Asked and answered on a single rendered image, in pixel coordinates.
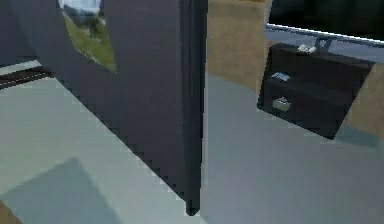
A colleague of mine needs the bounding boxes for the pale green box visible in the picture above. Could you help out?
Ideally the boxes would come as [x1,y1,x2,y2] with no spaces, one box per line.
[272,96,292,113]

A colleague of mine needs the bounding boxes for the framed landscape picture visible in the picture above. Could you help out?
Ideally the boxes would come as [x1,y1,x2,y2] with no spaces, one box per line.
[57,0,118,74]

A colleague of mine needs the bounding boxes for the black television set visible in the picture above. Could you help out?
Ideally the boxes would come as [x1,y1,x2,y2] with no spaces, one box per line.
[264,0,384,56]

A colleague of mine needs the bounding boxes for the white crumpled object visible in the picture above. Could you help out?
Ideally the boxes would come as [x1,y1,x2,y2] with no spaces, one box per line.
[297,43,317,55]

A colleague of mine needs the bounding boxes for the black shelf cabinet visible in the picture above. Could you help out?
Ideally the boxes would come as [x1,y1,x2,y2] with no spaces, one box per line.
[256,42,376,141]

